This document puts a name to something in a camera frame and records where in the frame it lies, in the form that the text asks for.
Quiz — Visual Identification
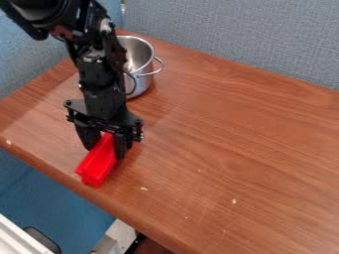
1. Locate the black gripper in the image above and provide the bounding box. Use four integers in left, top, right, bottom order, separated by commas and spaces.
64, 87, 142, 160

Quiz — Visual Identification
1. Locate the red plastic block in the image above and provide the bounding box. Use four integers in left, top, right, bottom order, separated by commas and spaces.
76, 134, 117, 188

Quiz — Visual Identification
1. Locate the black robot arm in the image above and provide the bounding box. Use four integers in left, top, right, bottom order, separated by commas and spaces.
0, 0, 142, 160

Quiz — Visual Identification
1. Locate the metal pot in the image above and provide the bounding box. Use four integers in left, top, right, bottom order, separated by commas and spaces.
117, 36, 164, 99

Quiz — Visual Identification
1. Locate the white radiator panel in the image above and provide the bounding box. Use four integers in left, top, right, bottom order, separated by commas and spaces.
0, 213, 54, 254

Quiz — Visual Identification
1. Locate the white table leg bracket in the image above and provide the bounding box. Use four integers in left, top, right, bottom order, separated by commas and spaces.
89, 219, 136, 254

